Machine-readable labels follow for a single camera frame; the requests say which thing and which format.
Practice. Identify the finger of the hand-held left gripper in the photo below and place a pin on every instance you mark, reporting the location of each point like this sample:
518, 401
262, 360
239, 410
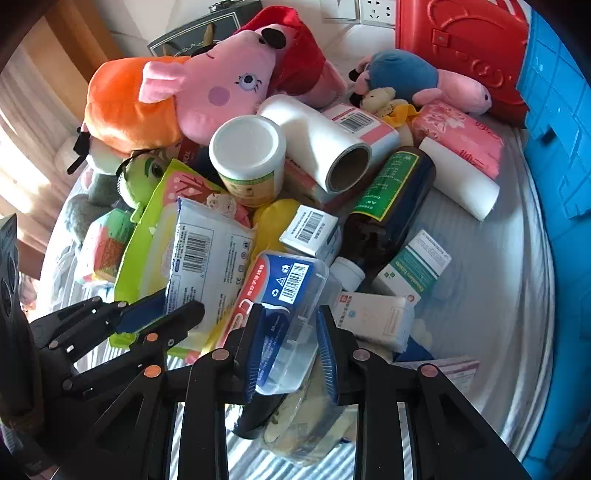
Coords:
138, 317
182, 318

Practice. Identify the striped cloth covered desktop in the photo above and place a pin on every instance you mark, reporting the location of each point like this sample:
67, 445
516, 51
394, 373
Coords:
498, 300

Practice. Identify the pink pig plush red dress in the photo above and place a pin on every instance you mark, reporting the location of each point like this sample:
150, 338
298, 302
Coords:
221, 78

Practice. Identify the white wipes pack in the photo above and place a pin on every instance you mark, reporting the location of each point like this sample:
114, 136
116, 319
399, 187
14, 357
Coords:
207, 258

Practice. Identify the pink white ointment box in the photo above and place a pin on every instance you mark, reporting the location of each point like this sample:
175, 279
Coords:
457, 369

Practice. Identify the clear plastic bag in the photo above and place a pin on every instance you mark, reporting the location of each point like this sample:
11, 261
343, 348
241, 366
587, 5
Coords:
295, 429

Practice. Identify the green pink wet wipes pack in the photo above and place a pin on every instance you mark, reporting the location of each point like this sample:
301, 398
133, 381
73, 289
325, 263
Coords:
143, 240

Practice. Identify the white paper roll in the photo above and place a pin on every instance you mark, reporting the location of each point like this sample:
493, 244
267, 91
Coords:
461, 180

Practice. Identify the white lidded paper cup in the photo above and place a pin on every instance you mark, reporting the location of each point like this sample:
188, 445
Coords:
247, 147

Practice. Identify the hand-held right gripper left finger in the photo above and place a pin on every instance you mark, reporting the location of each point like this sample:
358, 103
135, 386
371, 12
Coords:
254, 353

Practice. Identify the white curtain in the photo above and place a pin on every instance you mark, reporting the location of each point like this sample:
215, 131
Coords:
27, 138

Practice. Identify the white wall switch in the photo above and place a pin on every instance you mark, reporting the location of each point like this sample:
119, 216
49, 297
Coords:
339, 9

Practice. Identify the green one-eyed monster plush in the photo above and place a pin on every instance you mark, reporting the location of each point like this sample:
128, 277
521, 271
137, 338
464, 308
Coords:
138, 177

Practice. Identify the clear plastic floss box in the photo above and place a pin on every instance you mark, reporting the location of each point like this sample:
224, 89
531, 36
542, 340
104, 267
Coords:
286, 295

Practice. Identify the brown medicine bottle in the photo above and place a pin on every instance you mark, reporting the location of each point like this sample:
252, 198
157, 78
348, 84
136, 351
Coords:
392, 217

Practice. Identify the pink pig plush blue shirt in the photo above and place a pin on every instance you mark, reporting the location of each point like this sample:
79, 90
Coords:
401, 71

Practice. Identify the small white barcode box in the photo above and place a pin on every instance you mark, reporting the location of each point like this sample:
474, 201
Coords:
307, 230

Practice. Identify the red white packet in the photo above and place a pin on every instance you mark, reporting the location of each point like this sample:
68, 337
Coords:
187, 150

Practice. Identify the white wall socket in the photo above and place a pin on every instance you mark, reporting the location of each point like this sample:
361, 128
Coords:
377, 10

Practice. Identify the blue plastic crate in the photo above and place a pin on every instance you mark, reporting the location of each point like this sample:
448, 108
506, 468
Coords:
554, 115

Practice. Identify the white teal medicine box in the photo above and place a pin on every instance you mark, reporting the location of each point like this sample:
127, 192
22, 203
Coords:
411, 267

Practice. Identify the pink tissue pack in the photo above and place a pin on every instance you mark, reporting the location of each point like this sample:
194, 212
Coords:
461, 138

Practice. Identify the red plastic box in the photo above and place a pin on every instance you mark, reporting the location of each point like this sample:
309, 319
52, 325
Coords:
461, 41

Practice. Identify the small yellow bear plush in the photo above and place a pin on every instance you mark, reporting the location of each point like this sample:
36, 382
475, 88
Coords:
381, 99

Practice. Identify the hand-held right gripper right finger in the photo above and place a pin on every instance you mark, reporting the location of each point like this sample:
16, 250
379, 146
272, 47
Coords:
328, 357

